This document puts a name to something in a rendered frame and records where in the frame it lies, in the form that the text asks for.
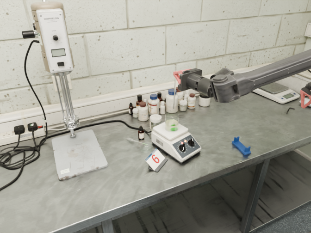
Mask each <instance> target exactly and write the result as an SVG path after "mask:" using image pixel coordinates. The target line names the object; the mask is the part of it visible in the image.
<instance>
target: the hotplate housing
mask: <svg viewBox="0 0 311 233"><path fill-rule="evenodd" d="M189 135H191V133H189V132H186V133H184V134H182V135H180V136H178V137H176V138H174V139H172V140H168V139H167V138H165V137H163V136H162V135H160V134H159V133H157V132H155V131H154V130H153V131H152V132H151V141H152V143H153V144H154V145H156V146H157V147H159V148H160V149H161V150H163V151H164V152H166V153H167V154H168V155H170V156H171V157H173V158H174V159H175V160H177V161H178V162H180V163H183V162H185V161H186V160H188V159H189V158H191V157H193V156H194V155H196V154H198V153H199V152H200V151H201V147H200V148H199V149H197V150H195V151H194V152H192V153H190V154H189V155H187V156H186V157H184V158H182V157H181V156H180V155H179V154H178V152H177V151H176V149H175V148H174V147H173V145H172V144H174V143H176V142H178V141H179V140H181V139H183V138H185V137H187V136H189ZM191 136H192V135H191ZM193 138H194V137H193ZM196 142H197V141H196Z"/></svg>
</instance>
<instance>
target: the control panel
mask: <svg viewBox="0 0 311 233"><path fill-rule="evenodd" d="M192 138H193V137H192V136H191V135H189V136H187V137H185V138H183V139H181V140H179V141H178V142H176V143H174V144H172V145H173V147H174V148H175V149H176V151H177V152H178V154H179V155H180V156H181V157H182V158H184V157H186V156H187V155H189V154H190V153H192V152H194V151H195V150H197V149H199V148H200V146H199V144H198V143H197V142H196V141H195V139H194V138H193V141H194V146H193V147H191V146H189V145H188V141H189V140H191V139H192ZM185 141H186V142H185ZM182 142H183V143H184V144H185V148H186V150H185V151H184V152H182V151H180V150H179V146H180V145H182Z"/></svg>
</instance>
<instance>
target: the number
mask: <svg viewBox="0 0 311 233"><path fill-rule="evenodd" d="M163 158H164V157H163V156H162V155H161V153H160V152H159V151H158V150H156V151H155V152H154V153H153V154H152V155H151V156H150V158H149V159H148V160H147V162H148V163H149V164H150V165H151V166H152V167H153V168H155V167H156V166H157V165H158V164H159V162H160V161H161V160H162V159H163Z"/></svg>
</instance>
